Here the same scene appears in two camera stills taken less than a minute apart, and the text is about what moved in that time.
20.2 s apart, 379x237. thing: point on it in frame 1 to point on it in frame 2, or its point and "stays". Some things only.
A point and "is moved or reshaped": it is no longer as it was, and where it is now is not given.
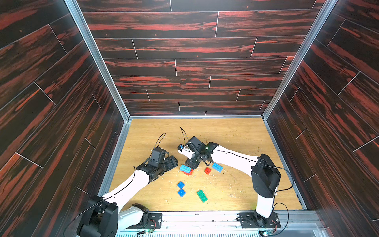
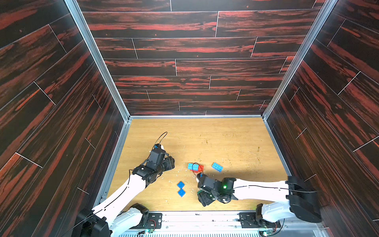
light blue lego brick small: x=217 y=167 stays
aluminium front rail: x=301 y=223 stays
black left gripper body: x=166 y=165 stays
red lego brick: x=190 y=173 to x=200 y=170
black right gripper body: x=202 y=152 to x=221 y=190
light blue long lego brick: x=184 y=168 is moved or reshaped
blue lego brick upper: x=181 y=184 stays
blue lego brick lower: x=181 y=193 stays
